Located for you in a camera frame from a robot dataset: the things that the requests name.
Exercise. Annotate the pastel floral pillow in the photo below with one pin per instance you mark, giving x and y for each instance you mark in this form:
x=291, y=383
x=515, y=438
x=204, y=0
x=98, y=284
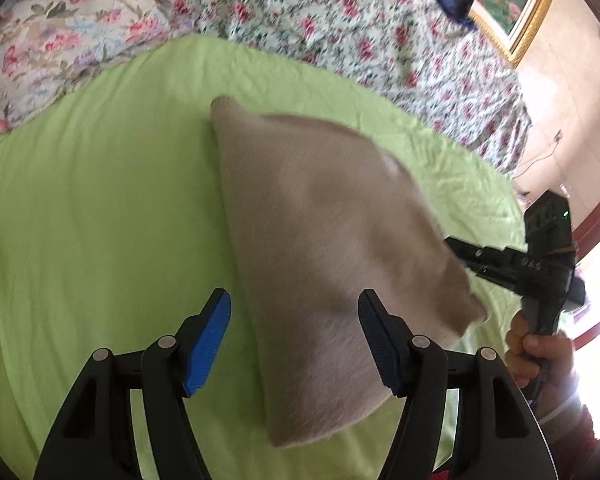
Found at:
x=55, y=45

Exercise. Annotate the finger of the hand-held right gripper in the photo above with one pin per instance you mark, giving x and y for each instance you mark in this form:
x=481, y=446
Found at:
x=485, y=252
x=500, y=280

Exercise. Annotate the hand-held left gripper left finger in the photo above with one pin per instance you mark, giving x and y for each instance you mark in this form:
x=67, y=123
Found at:
x=207, y=347

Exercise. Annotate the person's right hand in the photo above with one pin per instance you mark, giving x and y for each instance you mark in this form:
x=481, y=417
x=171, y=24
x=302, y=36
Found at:
x=545, y=355

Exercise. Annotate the beige knit sweater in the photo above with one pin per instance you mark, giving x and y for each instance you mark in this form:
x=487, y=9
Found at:
x=320, y=235

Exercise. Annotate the light green bed sheet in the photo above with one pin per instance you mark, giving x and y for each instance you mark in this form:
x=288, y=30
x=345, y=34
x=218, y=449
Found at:
x=105, y=210

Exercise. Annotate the person's right forearm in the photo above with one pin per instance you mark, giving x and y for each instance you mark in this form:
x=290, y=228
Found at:
x=570, y=405

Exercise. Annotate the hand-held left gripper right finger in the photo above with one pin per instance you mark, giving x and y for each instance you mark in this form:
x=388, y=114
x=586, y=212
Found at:
x=380, y=347

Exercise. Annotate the red rose floral quilt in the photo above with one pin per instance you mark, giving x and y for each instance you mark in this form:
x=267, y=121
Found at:
x=330, y=25

